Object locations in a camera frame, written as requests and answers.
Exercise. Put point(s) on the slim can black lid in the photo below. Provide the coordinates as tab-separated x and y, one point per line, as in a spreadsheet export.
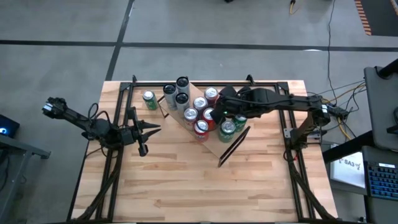
170	93
182	102

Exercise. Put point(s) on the black power adapter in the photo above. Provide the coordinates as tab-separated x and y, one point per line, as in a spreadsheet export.
340	112

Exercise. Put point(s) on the white SA3 sign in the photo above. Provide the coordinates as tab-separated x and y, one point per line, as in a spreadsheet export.
348	169

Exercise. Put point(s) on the grey metal side table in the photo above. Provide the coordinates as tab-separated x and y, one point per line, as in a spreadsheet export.
25	149

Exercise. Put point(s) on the silver Diet Coke can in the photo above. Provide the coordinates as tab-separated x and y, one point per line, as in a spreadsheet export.
190	118
200	102
211	93

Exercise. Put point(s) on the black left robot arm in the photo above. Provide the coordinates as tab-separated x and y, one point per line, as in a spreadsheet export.
77	119

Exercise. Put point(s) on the wooden shelf black metal frame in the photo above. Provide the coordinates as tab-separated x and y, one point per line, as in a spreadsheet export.
214	146

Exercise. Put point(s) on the black laptop backlit keyboard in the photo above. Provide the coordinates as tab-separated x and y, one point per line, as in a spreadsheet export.
382	182

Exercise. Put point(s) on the green Sprite can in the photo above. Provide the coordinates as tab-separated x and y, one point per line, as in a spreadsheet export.
227	133
241	123
150	101

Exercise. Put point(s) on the black tube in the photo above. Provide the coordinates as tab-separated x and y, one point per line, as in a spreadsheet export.
388	70

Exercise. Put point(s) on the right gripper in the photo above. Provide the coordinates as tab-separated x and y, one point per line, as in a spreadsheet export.
242	104

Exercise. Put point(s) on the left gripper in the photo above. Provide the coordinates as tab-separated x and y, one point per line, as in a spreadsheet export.
129	136

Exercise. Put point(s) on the black mat orange striped edge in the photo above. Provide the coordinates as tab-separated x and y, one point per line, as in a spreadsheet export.
382	18

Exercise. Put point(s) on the black side desk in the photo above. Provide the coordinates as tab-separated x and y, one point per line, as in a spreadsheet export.
342	149

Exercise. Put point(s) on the white Celsius slim can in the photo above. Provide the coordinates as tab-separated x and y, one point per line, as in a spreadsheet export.
183	83

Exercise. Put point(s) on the black device blue light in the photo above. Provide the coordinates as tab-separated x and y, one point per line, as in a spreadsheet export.
7	126

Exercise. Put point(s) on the grey laptop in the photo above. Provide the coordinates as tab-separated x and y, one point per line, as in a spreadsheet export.
381	109

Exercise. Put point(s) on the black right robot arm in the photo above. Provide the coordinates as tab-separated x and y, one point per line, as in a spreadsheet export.
295	101

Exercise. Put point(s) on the red Fanta can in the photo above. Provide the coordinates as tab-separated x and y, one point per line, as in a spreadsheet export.
201	130
206	115

